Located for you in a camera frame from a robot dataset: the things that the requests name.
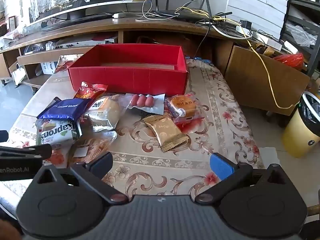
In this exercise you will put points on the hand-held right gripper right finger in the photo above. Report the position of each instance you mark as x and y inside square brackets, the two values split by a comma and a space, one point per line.
[221, 166]

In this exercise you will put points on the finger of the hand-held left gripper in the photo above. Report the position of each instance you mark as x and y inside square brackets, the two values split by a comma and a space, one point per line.
[30, 151]
[3, 136]

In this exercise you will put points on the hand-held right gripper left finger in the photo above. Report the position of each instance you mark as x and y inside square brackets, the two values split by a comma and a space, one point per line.
[103, 163]

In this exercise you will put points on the orange spicy snack packet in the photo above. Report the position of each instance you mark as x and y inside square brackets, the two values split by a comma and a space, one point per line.
[92, 142]

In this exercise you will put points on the green and white snack packet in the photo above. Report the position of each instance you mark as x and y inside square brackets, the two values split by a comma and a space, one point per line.
[57, 132]

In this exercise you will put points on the clear bread packet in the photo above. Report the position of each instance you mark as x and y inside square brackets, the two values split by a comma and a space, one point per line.
[107, 115]

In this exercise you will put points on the blue wafer packet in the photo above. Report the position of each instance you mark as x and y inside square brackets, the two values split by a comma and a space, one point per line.
[65, 108]

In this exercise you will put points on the red cardboard box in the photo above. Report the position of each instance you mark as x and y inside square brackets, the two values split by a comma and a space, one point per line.
[125, 80]

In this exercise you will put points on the white patterned cloth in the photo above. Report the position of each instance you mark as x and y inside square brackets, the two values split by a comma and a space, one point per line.
[12, 195]

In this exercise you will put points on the red flat packet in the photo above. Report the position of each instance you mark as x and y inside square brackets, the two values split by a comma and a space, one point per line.
[192, 127]

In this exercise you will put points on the floral tablecloth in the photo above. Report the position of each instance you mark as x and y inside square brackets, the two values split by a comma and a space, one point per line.
[155, 165]

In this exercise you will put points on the dark foil packet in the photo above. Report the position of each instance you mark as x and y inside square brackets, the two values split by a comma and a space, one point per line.
[53, 103]

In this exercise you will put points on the gold foil packet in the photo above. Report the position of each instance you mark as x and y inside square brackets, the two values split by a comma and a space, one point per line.
[165, 132]

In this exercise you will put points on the clear mooncake packet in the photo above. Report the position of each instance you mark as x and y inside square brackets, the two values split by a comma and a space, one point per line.
[183, 107]

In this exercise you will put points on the red chili snack packet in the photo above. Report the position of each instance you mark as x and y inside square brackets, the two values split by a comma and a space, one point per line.
[87, 92]

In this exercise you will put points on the clear sausage packet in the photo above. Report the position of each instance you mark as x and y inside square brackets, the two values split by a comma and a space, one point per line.
[142, 101]

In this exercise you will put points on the yellow trash bin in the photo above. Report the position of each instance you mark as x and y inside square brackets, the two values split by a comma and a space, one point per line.
[300, 135]

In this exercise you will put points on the printed plastic bag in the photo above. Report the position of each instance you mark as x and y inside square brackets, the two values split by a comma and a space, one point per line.
[67, 62]

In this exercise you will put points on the white set-top box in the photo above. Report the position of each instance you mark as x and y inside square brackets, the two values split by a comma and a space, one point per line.
[82, 43]

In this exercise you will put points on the red plastic bag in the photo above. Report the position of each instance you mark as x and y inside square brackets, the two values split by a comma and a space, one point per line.
[290, 60]

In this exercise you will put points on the long white power strip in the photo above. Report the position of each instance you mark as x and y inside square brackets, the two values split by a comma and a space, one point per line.
[272, 44]

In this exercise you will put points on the wooden television cabinet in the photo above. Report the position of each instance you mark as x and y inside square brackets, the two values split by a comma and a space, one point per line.
[150, 27]

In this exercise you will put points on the black power adapter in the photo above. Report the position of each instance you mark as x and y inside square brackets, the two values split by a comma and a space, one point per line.
[245, 24]

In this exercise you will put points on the small white power strip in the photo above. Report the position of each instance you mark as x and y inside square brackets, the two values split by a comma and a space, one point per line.
[121, 15]

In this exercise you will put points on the clear bubble wrap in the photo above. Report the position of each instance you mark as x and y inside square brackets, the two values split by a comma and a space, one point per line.
[300, 35]

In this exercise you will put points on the black router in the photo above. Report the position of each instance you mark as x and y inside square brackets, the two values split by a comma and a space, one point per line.
[175, 13]

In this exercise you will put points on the stack of white panels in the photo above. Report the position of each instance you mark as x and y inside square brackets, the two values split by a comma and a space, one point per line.
[257, 5]

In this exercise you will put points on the black shelf rack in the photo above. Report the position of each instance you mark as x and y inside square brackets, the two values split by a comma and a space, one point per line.
[287, 12]

